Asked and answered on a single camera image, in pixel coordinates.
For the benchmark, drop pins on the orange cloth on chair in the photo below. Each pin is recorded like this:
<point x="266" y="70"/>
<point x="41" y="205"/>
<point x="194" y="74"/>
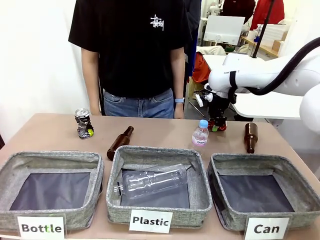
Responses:
<point x="201" y="68"/>

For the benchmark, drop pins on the grey fabric basket Can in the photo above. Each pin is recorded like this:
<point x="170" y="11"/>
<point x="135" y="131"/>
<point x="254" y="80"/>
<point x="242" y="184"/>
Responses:
<point x="297" y="175"/>

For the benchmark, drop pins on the white Bottle label card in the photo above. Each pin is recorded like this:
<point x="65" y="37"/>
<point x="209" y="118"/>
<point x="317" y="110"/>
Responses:
<point x="41" y="228"/>

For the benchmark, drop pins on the white Can label card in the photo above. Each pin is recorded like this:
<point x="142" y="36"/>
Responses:
<point x="266" y="228"/>

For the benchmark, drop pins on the brown glass bottle stubby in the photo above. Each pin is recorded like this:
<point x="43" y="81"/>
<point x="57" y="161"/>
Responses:
<point x="250" y="136"/>

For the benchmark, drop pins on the white stacked boxes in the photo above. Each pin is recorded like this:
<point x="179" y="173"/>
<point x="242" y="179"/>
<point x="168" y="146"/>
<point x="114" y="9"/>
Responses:
<point x="276" y="33"/>

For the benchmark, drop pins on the white computer monitor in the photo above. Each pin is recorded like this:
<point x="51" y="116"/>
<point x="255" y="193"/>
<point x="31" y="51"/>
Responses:
<point x="223" y="30"/>

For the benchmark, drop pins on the grey fabric basket Bottle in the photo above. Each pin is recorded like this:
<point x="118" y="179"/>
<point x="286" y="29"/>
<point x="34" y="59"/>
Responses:
<point x="15" y="162"/>

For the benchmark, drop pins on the grey fabric basket Plastic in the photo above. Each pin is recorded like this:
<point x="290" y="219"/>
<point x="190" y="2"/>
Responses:
<point x="200" y="190"/>

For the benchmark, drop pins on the black tripod pole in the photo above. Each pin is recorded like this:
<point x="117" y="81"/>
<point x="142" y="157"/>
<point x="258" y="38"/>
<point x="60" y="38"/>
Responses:
<point x="261" y="30"/>

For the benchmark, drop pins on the person left hand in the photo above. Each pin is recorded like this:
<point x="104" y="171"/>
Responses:
<point x="179" y="111"/>

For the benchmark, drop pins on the brown glass bottle slim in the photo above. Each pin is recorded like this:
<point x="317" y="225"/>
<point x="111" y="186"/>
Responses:
<point x="120" y="143"/>

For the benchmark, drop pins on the small pink-label plastic bottle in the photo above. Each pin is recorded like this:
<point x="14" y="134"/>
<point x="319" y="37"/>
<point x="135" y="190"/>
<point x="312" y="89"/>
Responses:
<point x="200" y="135"/>

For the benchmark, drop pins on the crushed silver black can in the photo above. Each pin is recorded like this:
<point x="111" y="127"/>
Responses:
<point x="84" y="125"/>

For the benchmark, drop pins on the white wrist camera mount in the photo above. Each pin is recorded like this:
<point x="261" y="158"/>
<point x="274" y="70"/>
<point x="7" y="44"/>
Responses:
<point x="200" y="99"/>

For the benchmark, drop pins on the black printed t-shirt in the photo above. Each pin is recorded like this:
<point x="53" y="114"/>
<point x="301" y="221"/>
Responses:
<point x="130" y="55"/>

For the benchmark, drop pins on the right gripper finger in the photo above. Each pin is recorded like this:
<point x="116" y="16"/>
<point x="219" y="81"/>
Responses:
<point x="213" y="126"/>
<point x="222" y="125"/>

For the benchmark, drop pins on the brown cardboard box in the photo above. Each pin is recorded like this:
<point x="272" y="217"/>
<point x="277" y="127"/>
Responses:
<point x="277" y="45"/>

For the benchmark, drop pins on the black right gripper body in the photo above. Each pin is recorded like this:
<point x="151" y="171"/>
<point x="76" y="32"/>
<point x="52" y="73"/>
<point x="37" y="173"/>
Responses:
<point x="218" y="103"/>

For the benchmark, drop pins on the large clear plastic bottle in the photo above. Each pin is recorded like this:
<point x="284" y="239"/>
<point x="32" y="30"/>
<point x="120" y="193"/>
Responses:
<point x="155" y="181"/>

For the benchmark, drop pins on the person right forearm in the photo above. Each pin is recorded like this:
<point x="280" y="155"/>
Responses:
<point x="91" y="87"/>

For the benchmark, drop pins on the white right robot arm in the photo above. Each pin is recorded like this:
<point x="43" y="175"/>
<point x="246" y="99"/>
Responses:
<point x="252" y="72"/>

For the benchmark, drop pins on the white Plastic label card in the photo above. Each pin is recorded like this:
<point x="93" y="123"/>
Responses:
<point x="150" y="221"/>

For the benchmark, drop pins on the blue denim jeans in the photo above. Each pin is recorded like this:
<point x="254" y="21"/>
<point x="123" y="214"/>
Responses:
<point x="140" y="106"/>

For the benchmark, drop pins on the background person dark clothes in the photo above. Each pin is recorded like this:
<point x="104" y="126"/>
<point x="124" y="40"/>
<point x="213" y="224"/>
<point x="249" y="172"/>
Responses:
<point x="235" y="8"/>

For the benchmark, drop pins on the light blue wristband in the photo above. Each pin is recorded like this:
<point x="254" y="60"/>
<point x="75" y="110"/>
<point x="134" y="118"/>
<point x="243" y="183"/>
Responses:
<point x="179" y="100"/>

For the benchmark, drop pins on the person right hand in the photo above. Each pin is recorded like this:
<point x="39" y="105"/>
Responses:
<point x="95" y="111"/>

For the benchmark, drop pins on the person left forearm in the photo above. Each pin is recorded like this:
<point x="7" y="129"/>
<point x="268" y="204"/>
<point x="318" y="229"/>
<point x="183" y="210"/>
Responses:
<point x="178" y="80"/>

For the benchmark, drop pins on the background person red jacket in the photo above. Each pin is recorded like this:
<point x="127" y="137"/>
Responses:
<point x="267" y="11"/>

